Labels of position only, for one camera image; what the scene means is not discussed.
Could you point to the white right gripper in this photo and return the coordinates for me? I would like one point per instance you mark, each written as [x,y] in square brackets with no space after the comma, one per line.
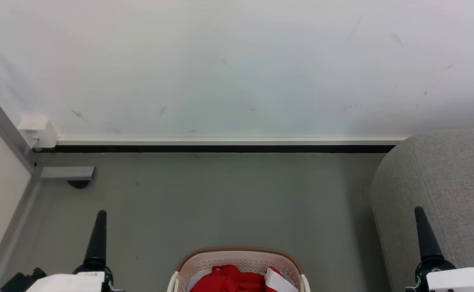
[460,280]

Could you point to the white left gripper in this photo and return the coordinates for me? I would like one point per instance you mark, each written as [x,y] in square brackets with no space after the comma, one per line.
[70,282]

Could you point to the red and white garment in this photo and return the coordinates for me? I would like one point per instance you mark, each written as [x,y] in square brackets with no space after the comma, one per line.
[236,280]

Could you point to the grey fabric sofa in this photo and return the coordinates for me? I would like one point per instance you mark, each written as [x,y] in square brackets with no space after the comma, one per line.
[447,174]

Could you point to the beige laundry basket brown rim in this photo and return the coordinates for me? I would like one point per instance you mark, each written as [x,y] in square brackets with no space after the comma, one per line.
[241,256]

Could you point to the white and black baseboard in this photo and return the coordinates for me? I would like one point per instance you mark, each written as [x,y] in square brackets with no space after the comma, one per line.
[220,145]

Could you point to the black round frame foot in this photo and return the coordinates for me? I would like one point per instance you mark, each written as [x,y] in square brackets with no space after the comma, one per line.
[78,184]

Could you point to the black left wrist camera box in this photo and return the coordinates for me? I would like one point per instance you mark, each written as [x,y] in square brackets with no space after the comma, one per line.
[20,282]

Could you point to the white wall junction box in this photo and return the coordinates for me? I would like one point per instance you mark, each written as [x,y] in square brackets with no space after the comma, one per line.
[38,130]

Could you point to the grey metal partition frame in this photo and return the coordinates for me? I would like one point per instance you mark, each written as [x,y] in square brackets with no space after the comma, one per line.
[5,125]

